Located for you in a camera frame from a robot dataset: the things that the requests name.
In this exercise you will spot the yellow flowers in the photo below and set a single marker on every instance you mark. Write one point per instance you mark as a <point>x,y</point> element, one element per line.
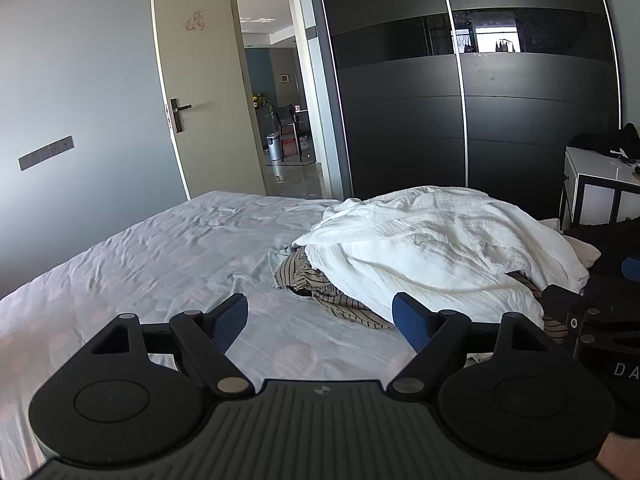
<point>261,99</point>

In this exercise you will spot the cream room door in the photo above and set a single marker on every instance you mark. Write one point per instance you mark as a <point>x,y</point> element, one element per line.
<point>200,60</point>

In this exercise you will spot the black sliding wardrobe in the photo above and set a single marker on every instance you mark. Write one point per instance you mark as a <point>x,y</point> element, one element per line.
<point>400,110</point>

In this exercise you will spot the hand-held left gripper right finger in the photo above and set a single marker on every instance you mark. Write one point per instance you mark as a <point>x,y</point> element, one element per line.
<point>410,322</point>

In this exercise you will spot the person's right forearm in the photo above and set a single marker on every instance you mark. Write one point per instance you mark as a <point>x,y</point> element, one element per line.
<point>620,460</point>

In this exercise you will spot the silver trash bin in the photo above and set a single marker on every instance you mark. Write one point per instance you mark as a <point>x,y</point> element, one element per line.
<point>273,147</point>

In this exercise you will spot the dark dining chair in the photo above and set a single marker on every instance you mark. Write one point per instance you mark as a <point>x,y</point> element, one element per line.
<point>287,125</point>

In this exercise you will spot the black clothing heap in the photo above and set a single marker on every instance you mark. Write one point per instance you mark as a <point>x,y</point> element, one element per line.
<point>600,142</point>

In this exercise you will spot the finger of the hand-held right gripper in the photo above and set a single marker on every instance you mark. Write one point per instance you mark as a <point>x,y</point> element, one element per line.
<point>631,267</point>
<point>562,302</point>

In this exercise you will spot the beige striped garment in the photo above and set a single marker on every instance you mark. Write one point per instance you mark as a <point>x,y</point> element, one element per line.
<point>345,305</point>

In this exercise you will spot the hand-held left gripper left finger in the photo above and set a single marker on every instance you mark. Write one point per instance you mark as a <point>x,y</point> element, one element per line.
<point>231,322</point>

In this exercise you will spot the grey wall switch panel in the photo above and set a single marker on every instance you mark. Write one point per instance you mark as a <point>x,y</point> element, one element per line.
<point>47,152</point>

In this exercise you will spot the white crinkled garment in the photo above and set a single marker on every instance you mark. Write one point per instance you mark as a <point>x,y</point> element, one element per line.
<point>425,245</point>

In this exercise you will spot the white nightstand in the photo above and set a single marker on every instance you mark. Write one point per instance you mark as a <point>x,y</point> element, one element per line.
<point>600,170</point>

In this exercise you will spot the pale pink cloth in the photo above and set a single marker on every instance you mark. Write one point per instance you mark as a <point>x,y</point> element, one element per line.
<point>585,252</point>

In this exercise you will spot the bed with pale dotted sheet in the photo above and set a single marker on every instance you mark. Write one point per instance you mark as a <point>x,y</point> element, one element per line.
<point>150,260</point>

